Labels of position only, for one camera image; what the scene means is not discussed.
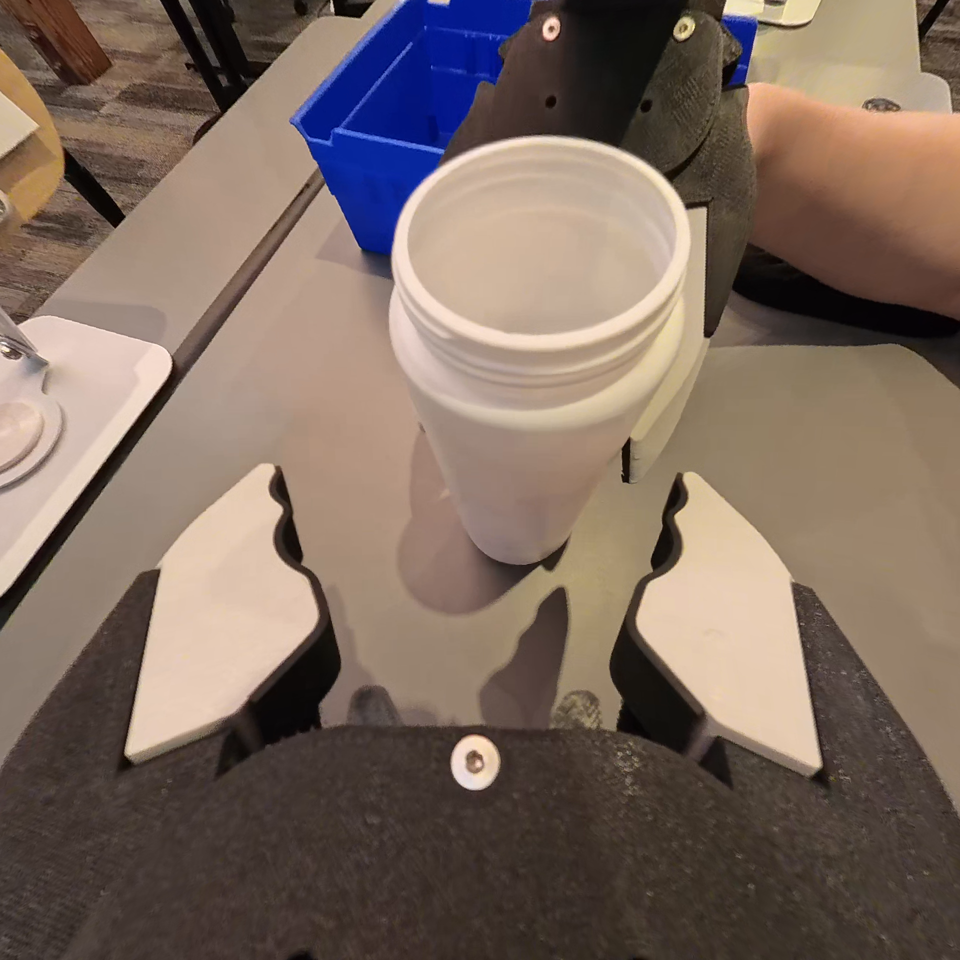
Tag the wooden post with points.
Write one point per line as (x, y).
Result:
(67, 37)

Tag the black metal table frame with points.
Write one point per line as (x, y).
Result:
(210, 52)

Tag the white stand base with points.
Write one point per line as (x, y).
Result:
(97, 390)

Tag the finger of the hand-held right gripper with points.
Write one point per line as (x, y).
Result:
(667, 420)

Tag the printed instruction sheet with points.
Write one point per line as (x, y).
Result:
(11, 127)

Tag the blue plastic bin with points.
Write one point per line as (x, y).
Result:
(375, 150)

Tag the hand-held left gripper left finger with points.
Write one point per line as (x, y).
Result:
(225, 622)

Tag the person's right forearm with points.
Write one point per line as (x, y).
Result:
(862, 195)

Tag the wooden document board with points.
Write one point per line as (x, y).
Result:
(45, 142)

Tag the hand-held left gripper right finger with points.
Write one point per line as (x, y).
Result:
(727, 645)

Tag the white plastic bottle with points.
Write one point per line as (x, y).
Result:
(517, 465)

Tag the document stand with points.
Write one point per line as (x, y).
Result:
(787, 13)

